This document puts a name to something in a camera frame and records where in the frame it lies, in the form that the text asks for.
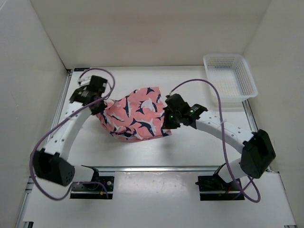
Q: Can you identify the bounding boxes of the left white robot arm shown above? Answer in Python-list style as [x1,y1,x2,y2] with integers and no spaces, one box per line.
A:
[29,83,106,190]

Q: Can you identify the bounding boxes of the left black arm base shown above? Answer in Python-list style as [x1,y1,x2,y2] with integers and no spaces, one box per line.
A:
[70,167,114,200]

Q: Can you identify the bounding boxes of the left aluminium frame rail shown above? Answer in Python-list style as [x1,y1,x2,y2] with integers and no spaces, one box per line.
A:
[15,69,73,228]

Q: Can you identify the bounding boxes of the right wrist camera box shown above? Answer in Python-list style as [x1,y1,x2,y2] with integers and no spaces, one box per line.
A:
[165,94,190,112]

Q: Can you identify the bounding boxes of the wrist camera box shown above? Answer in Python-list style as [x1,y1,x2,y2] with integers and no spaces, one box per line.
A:
[165,94,190,112]
[87,75,108,96]

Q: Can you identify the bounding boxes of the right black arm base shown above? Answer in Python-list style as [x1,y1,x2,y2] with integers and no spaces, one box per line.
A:
[195,167,245,201]

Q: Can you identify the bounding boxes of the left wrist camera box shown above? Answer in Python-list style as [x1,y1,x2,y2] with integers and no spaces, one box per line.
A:
[87,75,108,96]

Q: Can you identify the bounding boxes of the front aluminium frame rail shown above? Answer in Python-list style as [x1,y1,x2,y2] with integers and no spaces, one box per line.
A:
[96,166,218,172]

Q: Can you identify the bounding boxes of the pink shark print shorts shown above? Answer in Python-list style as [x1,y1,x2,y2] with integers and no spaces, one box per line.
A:
[96,87,171,143]

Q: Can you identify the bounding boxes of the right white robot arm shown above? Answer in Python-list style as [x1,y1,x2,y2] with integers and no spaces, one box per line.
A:
[162,104,276,190]

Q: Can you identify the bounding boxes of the white plastic mesh basket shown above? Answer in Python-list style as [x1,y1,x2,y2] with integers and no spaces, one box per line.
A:
[203,54,258,109]

